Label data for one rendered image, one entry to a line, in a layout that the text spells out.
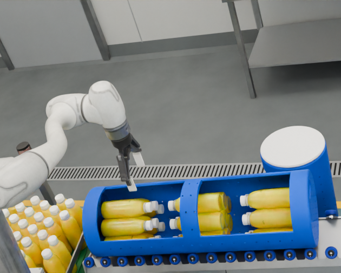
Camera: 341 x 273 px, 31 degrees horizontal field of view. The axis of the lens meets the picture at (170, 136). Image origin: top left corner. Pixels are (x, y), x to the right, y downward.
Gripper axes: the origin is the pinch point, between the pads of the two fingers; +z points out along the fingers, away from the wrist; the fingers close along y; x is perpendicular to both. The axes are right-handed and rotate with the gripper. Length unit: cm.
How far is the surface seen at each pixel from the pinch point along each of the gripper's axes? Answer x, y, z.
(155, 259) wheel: 1.0, -10.4, 35.0
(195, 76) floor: 60, 289, 131
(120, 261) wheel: 16.1, -10.5, 35.2
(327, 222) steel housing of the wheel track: -65, 8, 39
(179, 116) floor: 63, 228, 131
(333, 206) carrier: -65, 40, 61
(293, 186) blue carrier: -57, -3, 9
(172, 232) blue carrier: -3.4, 4.3, 35.3
